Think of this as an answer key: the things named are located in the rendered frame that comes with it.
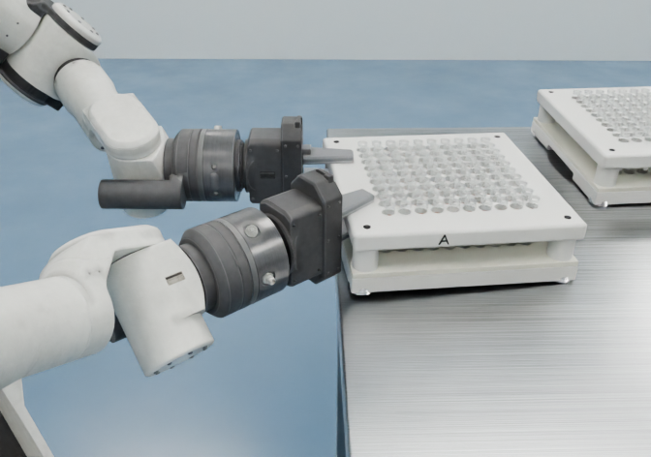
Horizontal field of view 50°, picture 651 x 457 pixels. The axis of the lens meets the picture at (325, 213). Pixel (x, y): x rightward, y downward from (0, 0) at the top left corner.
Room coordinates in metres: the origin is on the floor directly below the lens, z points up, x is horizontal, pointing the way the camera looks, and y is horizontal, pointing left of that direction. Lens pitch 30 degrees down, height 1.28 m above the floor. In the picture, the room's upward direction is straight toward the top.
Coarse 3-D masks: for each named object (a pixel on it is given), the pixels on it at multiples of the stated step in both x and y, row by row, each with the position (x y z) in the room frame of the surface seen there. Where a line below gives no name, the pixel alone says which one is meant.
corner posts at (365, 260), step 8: (568, 240) 0.61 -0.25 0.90; (552, 248) 0.62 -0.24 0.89; (560, 248) 0.61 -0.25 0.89; (568, 248) 0.61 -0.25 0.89; (360, 256) 0.59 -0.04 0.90; (368, 256) 0.58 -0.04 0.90; (376, 256) 0.59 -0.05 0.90; (552, 256) 0.62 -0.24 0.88; (560, 256) 0.61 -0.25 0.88; (568, 256) 0.61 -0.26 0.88; (352, 264) 0.60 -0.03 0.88; (360, 264) 0.59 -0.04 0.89; (368, 264) 0.58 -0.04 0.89; (376, 264) 0.59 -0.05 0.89
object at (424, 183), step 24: (432, 144) 0.78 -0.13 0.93; (384, 168) 0.71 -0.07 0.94; (432, 168) 0.72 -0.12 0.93; (456, 168) 0.73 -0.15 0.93; (480, 168) 0.72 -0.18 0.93; (408, 192) 0.67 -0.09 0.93; (432, 192) 0.66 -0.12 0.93; (456, 192) 0.67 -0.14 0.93; (480, 192) 0.67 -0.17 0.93; (504, 192) 0.68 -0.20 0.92
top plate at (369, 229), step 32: (512, 160) 0.76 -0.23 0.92; (544, 192) 0.68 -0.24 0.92; (352, 224) 0.60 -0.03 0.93; (384, 224) 0.60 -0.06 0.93; (416, 224) 0.61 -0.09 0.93; (448, 224) 0.61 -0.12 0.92; (480, 224) 0.61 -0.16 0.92; (512, 224) 0.61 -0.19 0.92; (544, 224) 0.61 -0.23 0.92; (576, 224) 0.61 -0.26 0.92
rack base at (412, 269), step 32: (352, 256) 0.61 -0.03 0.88; (384, 256) 0.62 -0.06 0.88; (416, 256) 0.62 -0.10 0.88; (448, 256) 0.62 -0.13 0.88; (480, 256) 0.62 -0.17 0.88; (512, 256) 0.62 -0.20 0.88; (544, 256) 0.62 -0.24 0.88; (352, 288) 0.58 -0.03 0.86; (384, 288) 0.58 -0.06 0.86; (416, 288) 0.59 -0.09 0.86
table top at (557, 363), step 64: (384, 128) 1.04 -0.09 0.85; (448, 128) 1.04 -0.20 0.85; (512, 128) 1.04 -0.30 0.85; (576, 192) 0.82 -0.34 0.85; (576, 256) 0.66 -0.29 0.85; (640, 256) 0.66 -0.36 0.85; (384, 320) 0.55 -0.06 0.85; (448, 320) 0.55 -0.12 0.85; (512, 320) 0.55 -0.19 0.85; (576, 320) 0.55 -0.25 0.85; (640, 320) 0.55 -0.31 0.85; (384, 384) 0.46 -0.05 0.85; (448, 384) 0.46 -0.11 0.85; (512, 384) 0.46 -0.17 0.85; (576, 384) 0.46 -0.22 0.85; (640, 384) 0.46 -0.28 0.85; (384, 448) 0.38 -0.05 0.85; (448, 448) 0.38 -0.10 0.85; (512, 448) 0.38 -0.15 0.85; (576, 448) 0.38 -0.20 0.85; (640, 448) 0.38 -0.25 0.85
